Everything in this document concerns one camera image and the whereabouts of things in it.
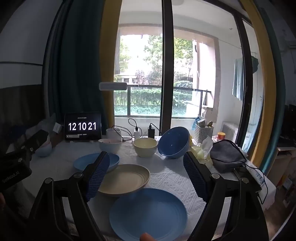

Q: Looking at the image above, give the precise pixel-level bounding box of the balcony railing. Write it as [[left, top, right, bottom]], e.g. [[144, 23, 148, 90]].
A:
[[114, 84, 211, 117]]

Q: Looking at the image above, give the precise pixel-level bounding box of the grey cloth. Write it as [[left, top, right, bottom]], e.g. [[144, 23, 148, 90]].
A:
[[210, 140, 247, 173]]

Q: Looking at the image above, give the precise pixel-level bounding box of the white desk lamp head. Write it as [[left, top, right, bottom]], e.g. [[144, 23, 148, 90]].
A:
[[99, 82, 127, 91]]

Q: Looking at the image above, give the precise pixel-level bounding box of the cream bowl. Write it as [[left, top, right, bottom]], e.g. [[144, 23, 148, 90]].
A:
[[132, 138, 159, 158]]

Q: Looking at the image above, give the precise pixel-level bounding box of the white textured tablecloth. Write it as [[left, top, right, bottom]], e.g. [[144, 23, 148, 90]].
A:
[[22, 137, 277, 241]]

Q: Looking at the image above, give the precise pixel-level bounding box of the white air conditioner unit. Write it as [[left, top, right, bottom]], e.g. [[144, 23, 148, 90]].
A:
[[221, 122, 251, 144]]

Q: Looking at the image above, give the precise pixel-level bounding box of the green hanging garment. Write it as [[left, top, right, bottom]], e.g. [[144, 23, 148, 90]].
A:
[[251, 56, 259, 75]]

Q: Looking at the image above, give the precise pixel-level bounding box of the black door frame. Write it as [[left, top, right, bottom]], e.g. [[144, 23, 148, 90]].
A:
[[161, 0, 174, 138]]

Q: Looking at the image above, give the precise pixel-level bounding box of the black holder cable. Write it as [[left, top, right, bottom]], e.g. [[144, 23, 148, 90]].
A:
[[112, 126, 133, 142]]

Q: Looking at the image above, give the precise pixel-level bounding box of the pale blue hanging towel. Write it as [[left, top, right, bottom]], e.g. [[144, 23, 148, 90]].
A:
[[232, 58, 245, 101]]

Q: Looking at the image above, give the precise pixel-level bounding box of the pale blue plate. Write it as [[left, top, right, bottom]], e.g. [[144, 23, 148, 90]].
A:
[[73, 153, 120, 173]]

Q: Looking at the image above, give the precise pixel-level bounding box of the dark blue bowl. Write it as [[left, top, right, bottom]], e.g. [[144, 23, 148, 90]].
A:
[[158, 127, 190, 159]]

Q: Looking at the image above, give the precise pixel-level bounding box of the black tablet clock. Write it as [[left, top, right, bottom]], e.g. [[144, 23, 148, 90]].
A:
[[64, 112, 102, 142]]

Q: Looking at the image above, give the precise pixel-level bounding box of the large blue plate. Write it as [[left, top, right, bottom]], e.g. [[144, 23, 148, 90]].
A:
[[109, 188, 188, 241]]

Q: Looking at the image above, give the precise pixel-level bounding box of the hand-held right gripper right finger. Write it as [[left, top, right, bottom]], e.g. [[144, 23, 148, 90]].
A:
[[183, 152, 270, 241]]

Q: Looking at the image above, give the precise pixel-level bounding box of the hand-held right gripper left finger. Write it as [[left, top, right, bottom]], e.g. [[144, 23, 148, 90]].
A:
[[27, 151, 110, 241]]

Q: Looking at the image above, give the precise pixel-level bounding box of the white plastic basket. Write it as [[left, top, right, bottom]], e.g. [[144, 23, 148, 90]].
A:
[[194, 124, 214, 145]]

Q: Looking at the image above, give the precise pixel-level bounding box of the yellow tissue pack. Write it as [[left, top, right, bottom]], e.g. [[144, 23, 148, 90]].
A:
[[191, 136, 213, 168]]

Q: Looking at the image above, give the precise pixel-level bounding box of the black black-charger cable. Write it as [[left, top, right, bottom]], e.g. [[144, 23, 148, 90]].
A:
[[149, 123, 163, 138]]

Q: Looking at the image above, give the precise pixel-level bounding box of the beige plate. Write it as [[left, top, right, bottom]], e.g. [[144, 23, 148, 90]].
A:
[[97, 164, 150, 197]]

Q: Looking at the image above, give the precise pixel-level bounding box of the yellow curtain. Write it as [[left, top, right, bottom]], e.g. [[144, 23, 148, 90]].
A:
[[99, 0, 123, 130], [240, 0, 278, 167]]

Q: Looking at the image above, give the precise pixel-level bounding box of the white cylindrical holder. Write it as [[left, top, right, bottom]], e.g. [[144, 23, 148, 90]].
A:
[[106, 128, 122, 142]]

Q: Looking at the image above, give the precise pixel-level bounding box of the teal curtain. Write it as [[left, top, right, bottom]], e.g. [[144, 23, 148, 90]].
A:
[[259, 0, 288, 175], [44, 0, 109, 142]]

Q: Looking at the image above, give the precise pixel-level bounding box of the pink spotted white bowl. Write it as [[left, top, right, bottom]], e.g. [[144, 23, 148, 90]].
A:
[[98, 138, 122, 154]]

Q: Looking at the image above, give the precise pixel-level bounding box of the thin black cable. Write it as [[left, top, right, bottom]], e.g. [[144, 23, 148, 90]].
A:
[[211, 158, 269, 205]]

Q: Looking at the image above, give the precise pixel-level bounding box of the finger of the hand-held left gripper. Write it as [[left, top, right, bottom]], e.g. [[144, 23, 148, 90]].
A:
[[22, 129, 49, 154]]

